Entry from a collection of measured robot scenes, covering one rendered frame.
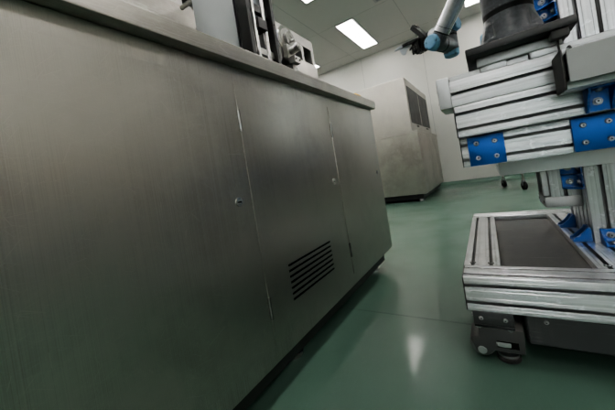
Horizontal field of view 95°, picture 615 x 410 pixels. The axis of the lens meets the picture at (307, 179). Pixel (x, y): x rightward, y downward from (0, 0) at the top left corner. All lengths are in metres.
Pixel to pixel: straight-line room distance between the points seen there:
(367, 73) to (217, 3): 5.08
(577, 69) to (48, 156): 0.96
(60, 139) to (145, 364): 0.37
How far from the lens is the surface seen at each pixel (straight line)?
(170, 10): 1.60
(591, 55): 0.85
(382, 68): 6.21
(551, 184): 1.19
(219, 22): 1.40
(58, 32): 0.60
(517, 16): 0.99
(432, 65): 5.97
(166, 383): 0.64
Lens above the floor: 0.55
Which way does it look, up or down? level
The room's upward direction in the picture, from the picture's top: 9 degrees counter-clockwise
